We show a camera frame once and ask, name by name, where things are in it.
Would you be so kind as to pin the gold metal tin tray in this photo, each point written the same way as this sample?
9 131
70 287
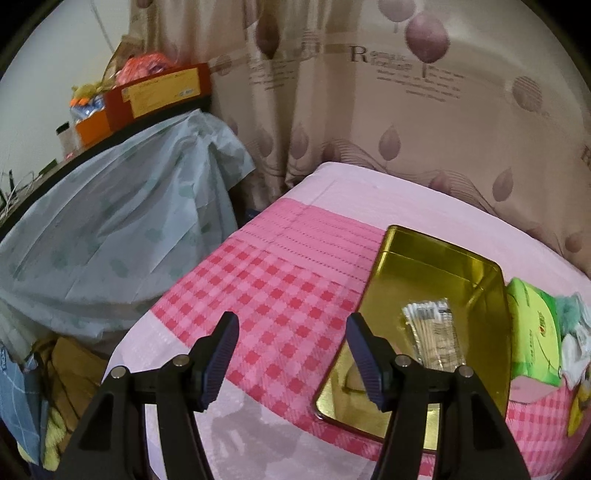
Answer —
429 277

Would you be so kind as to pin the beige leaf print curtain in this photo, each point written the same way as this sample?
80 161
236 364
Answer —
369 115

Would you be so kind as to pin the black table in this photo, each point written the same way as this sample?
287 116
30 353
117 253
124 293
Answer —
138 121

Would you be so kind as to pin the cotton swab packet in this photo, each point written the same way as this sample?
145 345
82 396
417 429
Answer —
429 327

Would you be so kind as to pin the orange snack bag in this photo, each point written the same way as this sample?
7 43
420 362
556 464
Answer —
143 67

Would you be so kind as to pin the pink checked bed sheet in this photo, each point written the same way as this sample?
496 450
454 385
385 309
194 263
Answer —
277 277

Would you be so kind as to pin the yellow packet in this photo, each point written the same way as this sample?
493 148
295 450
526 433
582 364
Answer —
579 406

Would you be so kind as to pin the white glove with red cuff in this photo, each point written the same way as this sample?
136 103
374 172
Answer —
575 353

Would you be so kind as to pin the green tissue pack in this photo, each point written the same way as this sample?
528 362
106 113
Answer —
531 332

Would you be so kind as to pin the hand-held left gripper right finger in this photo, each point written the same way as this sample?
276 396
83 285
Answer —
364 360

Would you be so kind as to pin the pack of blue bottles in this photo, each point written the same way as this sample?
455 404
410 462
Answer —
87 106

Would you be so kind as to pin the blue checked cloth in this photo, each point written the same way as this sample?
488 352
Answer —
18 401

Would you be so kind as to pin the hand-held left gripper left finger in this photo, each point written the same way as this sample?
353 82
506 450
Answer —
219 364

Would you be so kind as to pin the pale blue cover cloth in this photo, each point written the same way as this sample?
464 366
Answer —
115 207

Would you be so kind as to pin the pale green knitted cloth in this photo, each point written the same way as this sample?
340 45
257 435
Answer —
572 309

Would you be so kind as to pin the yellow brown cloth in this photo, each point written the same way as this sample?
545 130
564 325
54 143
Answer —
74 378

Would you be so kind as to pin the white bottle with black cap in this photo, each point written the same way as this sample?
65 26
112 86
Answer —
64 138

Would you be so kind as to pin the red cardboard box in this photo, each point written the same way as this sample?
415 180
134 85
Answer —
157 92

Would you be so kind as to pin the orange cardboard box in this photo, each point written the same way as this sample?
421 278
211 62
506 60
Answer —
92 129

